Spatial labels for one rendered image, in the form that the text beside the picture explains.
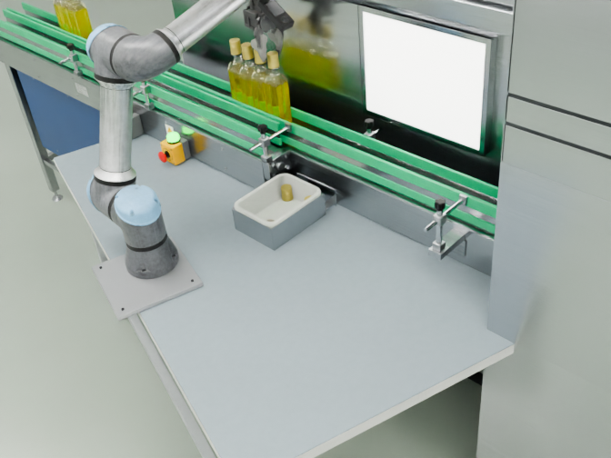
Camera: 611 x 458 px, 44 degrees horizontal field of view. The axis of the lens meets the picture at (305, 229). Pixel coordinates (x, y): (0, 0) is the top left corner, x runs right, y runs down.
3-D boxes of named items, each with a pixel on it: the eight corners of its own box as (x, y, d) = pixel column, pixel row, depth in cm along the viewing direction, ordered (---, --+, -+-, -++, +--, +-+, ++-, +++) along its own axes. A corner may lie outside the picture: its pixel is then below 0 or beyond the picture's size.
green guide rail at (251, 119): (282, 144, 240) (279, 122, 235) (280, 145, 239) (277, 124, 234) (9, 25, 342) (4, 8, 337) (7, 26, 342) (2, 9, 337)
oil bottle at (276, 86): (294, 133, 246) (287, 72, 233) (282, 140, 243) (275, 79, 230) (282, 127, 249) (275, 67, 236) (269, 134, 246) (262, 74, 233)
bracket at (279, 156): (293, 168, 241) (291, 150, 237) (272, 182, 236) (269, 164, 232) (285, 164, 243) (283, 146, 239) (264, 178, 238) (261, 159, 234)
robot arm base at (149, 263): (141, 286, 209) (133, 259, 203) (117, 260, 219) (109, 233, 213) (188, 263, 216) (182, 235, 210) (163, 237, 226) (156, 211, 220)
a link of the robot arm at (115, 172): (109, 232, 210) (111, 35, 185) (83, 209, 219) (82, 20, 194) (146, 222, 218) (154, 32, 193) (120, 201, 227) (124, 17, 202)
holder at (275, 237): (337, 205, 234) (335, 184, 229) (274, 251, 219) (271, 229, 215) (297, 187, 244) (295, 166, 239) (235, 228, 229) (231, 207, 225)
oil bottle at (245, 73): (269, 122, 253) (261, 63, 240) (256, 129, 250) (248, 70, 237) (257, 117, 256) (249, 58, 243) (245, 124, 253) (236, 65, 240)
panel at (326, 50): (489, 152, 208) (497, 35, 188) (483, 157, 207) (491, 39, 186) (264, 70, 261) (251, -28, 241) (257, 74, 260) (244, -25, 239)
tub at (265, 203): (326, 213, 231) (325, 189, 225) (274, 250, 219) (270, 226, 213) (285, 194, 241) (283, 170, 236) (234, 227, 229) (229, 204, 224)
